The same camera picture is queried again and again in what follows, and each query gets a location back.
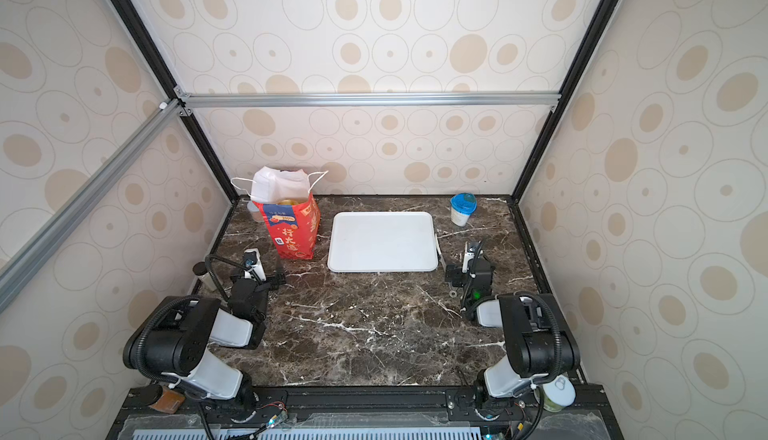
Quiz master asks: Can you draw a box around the left diagonal aluminium rail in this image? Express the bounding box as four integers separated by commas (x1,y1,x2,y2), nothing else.
1,100,181,310

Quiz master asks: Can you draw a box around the small bottle with black cap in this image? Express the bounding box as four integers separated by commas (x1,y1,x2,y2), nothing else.
192,261,217,291

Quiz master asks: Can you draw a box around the blue lidded white cup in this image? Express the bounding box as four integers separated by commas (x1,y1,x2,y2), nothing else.
450,192,478,227

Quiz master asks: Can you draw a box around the horizontal aluminium frame rail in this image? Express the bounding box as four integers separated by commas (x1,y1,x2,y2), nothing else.
180,90,561,108

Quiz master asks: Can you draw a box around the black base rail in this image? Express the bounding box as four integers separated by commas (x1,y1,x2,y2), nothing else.
107,384,623,439

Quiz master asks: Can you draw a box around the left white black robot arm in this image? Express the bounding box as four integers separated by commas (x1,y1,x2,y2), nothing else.
123,248,286,413

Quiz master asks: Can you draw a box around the brown object at base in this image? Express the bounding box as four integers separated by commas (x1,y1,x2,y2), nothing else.
149,386,186,414

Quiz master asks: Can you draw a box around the white plastic tray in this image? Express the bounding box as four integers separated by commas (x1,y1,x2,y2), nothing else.
327,211,438,273

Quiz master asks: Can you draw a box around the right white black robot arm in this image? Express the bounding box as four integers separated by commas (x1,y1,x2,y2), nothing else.
445,241,580,412

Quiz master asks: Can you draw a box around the red paper gift bag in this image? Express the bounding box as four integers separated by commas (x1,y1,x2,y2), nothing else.
230,167,328,259

